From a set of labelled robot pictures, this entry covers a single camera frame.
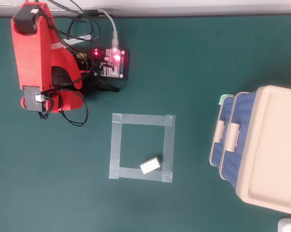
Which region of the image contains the beige drawer cabinet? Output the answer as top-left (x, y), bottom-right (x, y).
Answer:
top-left (219, 85), bottom-right (291, 217)

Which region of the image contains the white zip tie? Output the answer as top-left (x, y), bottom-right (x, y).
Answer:
top-left (50, 34), bottom-right (92, 50)

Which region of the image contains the black controller board with LEDs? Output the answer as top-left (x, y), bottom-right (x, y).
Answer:
top-left (74, 47), bottom-right (131, 82)

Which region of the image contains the thick black power cable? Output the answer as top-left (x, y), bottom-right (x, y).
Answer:
top-left (67, 9), bottom-right (102, 49)

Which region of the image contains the blue drawer with short handle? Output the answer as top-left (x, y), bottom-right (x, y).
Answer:
top-left (209, 95), bottom-right (234, 168)

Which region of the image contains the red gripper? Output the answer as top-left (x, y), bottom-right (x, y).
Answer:
top-left (44, 89), bottom-right (84, 114)

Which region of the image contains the white rectangular cube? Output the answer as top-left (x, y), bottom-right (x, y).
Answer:
top-left (139, 156), bottom-right (161, 174)

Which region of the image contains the mint green object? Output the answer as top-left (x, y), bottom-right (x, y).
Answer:
top-left (219, 94), bottom-right (234, 106)

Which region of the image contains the white object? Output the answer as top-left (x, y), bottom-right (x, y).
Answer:
top-left (277, 218), bottom-right (291, 232)

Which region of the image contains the translucent white USB cable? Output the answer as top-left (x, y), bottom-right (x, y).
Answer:
top-left (0, 6), bottom-right (120, 49)

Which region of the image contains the blue drawer with long handle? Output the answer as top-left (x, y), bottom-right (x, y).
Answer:
top-left (220, 91), bottom-right (257, 191)

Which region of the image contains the thin black servo cable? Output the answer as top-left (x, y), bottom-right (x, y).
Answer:
top-left (39, 0), bottom-right (89, 127)

